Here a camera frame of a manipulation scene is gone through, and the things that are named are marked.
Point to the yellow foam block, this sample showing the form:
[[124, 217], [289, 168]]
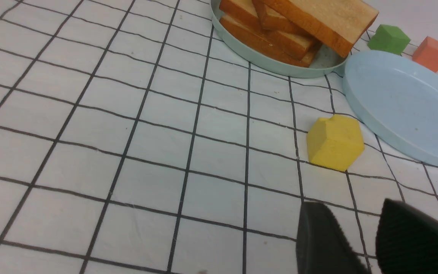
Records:
[[335, 142]]

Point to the white black-grid tablecloth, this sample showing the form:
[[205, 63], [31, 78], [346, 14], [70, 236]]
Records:
[[134, 141]]

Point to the green-grey bread plate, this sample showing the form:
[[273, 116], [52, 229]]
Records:
[[327, 61]]

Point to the light blue centre plate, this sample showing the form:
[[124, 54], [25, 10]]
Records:
[[396, 99]]

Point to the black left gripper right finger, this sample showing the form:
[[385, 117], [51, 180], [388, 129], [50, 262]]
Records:
[[406, 240]]

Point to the toast slice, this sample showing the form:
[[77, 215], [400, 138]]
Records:
[[243, 11], [272, 20], [256, 41], [338, 24]]

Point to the green foam cube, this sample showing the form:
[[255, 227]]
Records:
[[389, 38]]

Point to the orange foam cube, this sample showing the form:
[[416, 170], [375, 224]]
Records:
[[427, 54]]

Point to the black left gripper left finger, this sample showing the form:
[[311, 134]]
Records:
[[322, 247]]

